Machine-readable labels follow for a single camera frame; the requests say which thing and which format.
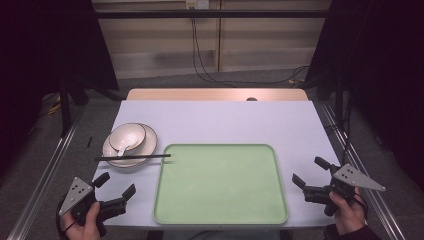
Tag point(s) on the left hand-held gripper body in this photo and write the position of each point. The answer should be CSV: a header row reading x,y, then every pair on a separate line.
x,y
77,193

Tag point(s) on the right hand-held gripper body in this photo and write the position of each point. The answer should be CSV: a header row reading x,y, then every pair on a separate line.
x,y
353,178

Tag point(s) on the person's right hand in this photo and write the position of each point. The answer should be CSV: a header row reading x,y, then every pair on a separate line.
x,y
348,213

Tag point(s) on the person's left hand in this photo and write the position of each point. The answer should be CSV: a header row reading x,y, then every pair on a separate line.
x,y
85,228

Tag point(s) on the black chopsticks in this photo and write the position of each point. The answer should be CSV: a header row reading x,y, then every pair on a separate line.
x,y
133,157

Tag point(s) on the small black stick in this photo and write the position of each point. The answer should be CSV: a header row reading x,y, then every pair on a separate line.
x,y
89,142

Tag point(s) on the white spoon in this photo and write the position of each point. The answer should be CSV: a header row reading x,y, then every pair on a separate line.
x,y
128,143

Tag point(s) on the white bowl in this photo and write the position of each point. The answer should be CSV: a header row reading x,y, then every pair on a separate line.
x,y
131,131

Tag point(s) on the white plate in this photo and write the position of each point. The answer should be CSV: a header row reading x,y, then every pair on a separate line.
x,y
150,143

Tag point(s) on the black metal stand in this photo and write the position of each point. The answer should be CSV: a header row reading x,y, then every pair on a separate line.
x,y
339,100
65,110

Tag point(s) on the green tray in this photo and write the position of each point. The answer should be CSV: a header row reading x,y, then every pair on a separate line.
x,y
220,186

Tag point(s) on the pale table mat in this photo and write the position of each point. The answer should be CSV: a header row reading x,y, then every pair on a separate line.
x,y
216,123

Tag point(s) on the dark curtain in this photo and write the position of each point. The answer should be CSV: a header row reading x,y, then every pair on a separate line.
x,y
383,66
43,46

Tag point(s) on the wooden table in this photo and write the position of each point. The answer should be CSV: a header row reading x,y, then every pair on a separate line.
x,y
200,94

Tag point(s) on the black crossbar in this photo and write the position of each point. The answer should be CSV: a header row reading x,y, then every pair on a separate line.
x,y
213,14

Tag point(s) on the aluminium rail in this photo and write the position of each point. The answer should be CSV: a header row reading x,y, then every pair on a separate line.
x,y
363,186
43,180

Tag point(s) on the wall socket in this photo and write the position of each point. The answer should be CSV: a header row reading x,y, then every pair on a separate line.
x,y
197,4

